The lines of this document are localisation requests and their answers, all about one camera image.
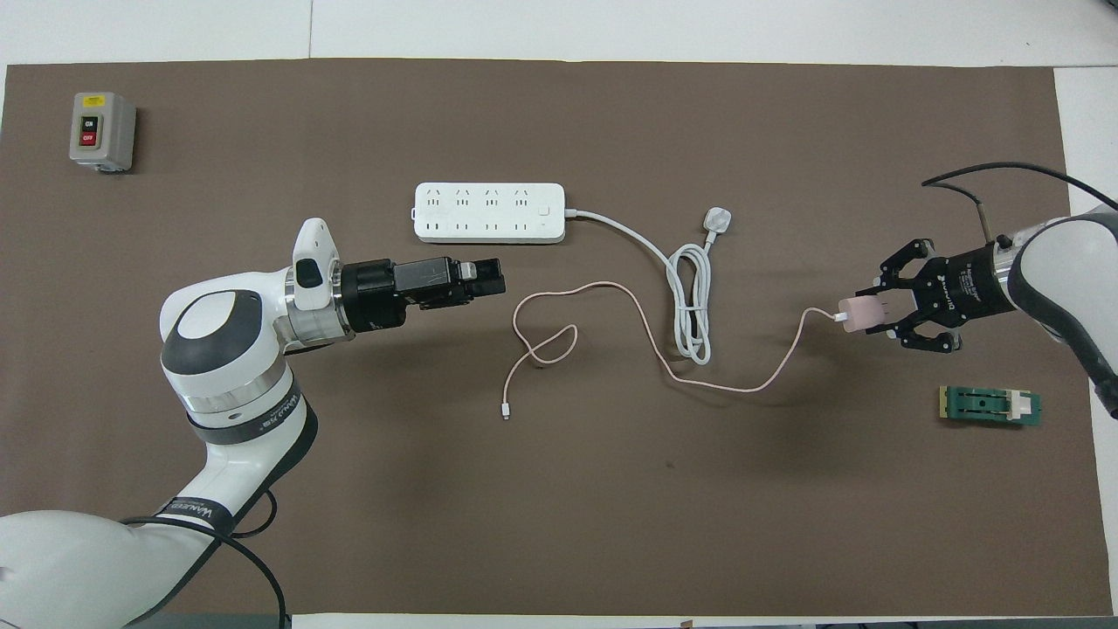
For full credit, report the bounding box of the pink charging cable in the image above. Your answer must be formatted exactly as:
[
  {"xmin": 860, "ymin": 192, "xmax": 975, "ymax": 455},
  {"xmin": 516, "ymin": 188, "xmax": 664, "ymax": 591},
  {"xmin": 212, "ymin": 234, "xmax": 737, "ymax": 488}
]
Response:
[{"xmin": 501, "ymin": 281, "xmax": 844, "ymax": 422}]

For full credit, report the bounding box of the white power cord with plug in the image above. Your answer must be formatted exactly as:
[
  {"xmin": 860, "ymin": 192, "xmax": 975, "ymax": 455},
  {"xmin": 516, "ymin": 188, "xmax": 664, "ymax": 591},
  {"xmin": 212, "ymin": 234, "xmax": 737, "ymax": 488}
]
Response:
[{"xmin": 563, "ymin": 205, "xmax": 733, "ymax": 366}]

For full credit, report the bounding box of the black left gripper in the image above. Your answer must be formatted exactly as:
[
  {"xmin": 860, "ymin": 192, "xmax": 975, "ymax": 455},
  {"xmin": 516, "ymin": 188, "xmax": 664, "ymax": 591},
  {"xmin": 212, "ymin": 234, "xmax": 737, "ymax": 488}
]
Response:
[{"xmin": 341, "ymin": 257, "xmax": 506, "ymax": 335}]

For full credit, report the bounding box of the pink charger adapter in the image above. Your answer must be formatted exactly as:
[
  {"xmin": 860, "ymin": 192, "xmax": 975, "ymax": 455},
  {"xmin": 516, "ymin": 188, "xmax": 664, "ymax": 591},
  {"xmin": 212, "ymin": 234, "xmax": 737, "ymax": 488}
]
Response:
[{"xmin": 837, "ymin": 296, "xmax": 894, "ymax": 334}]

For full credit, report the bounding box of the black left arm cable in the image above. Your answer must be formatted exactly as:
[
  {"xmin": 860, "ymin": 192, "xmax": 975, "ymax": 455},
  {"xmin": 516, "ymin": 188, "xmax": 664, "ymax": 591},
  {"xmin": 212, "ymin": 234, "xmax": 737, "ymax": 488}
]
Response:
[{"xmin": 122, "ymin": 489, "xmax": 291, "ymax": 629}]

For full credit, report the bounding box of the brown table mat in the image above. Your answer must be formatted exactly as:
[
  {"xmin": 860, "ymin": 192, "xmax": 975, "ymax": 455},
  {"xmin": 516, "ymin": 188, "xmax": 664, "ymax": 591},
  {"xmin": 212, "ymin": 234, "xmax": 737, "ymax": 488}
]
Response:
[{"xmin": 0, "ymin": 59, "xmax": 1115, "ymax": 617}]

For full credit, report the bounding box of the green circuit board module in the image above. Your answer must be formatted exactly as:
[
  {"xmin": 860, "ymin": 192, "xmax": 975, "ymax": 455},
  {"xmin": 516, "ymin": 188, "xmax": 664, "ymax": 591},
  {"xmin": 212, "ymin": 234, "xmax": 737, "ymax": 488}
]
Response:
[{"xmin": 939, "ymin": 385, "xmax": 1043, "ymax": 429}]

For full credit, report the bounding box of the grey on-off switch box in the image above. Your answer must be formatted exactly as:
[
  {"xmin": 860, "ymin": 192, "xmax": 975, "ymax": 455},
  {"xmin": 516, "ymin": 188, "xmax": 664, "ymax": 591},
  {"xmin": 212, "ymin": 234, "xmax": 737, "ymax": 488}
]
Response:
[{"xmin": 68, "ymin": 92, "xmax": 138, "ymax": 173}]

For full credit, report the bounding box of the white power strip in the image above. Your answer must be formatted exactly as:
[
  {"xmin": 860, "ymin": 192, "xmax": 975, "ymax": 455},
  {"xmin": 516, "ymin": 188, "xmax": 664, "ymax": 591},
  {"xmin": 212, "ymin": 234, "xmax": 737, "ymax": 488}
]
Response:
[{"xmin": 413, "ymin": 182, "xmax": 567, "ymax": 245}]

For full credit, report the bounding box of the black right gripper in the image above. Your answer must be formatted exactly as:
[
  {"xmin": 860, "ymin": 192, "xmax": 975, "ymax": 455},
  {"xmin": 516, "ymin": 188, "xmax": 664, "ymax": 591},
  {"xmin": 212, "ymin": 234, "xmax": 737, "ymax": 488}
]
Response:
[{"xmin": 856, "ymin": 238, "xmax": 1018, "ymax": 354}]

